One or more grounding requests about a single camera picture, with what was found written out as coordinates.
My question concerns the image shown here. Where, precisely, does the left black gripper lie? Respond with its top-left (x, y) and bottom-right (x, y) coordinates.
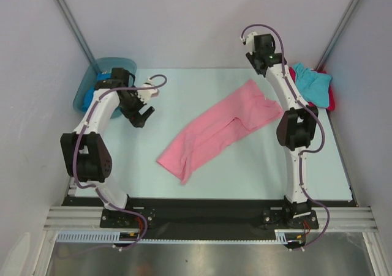
top-left (119, 86), bottom-right (155, 128)

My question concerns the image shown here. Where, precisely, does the pink t shirt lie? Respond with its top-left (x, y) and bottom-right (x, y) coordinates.
top-left (157, 80), bottom-right (283, 184)

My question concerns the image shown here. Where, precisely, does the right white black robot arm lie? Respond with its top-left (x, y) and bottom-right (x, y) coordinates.
top-left (241, 32), bottom-right (318, 228)

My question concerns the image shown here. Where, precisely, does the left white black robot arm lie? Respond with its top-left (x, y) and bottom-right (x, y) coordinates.
top-left (60, 68), bottom-right (159, 227)

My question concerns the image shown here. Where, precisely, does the blue crumpled t shirt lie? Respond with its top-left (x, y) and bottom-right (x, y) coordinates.
top-left (81, 72), bottom-right (111, 113)

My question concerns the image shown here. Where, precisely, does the teal plastic bin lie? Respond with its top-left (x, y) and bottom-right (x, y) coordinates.
top-left (73, 57), bottom-right (137, 116)

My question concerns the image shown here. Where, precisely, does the teal folded t shirt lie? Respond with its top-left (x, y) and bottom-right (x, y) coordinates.
top-left (292, 62), bottom-right (333, 108)

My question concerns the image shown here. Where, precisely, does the red folded t shirt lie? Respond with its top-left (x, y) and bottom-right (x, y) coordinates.
top-left (289, 67), bottom-right (336, 111)

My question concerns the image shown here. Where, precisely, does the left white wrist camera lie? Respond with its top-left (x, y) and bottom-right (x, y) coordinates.
top-left (137, 78), bottom-right (159, 104)

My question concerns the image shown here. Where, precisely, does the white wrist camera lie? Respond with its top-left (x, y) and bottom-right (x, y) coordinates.
top-left (137, 78), bottom-right (159, 104)
top-left (241, 31), bottom-right (258, 55)

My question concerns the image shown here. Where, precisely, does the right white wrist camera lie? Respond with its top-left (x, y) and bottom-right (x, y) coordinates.
top-left (241, 31), bottom-right (258, 55)

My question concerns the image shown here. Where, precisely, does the right aluminium corner post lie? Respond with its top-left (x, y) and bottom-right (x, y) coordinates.
top-left (315, 0), bottom-right (362, 71)

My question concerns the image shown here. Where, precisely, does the aluminium corner post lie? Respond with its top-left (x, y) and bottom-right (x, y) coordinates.
top-left (54, 0), bottom-right (96, 64)
top-left (315, 0), bottom-right (362, 71)

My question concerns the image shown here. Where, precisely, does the left aluminium corner post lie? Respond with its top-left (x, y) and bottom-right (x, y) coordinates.
top-left (54, 0), bottom-right (96, 64)

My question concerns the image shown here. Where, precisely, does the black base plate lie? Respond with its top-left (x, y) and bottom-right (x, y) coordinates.
top-left (62, 196), bottom-right (356, 241)

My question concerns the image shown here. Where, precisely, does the left slotted cable duct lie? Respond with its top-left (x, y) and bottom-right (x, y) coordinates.
top-left (56, 230), bottom-right (145, 243)

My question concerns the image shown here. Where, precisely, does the slotted cable duct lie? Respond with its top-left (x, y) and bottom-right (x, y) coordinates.
top-left (275, 229), bottom-right (308, 245)
top-left (56, 230), bottom-right (145, 243)

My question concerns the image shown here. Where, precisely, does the front aluminium rail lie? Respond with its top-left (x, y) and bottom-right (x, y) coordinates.
top-left (43, 206), bottom-right (378, 233)

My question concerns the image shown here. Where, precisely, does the right slotted cable duct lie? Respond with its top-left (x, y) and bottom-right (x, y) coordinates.
top-left (275, 229), bottom-right (308, 245)

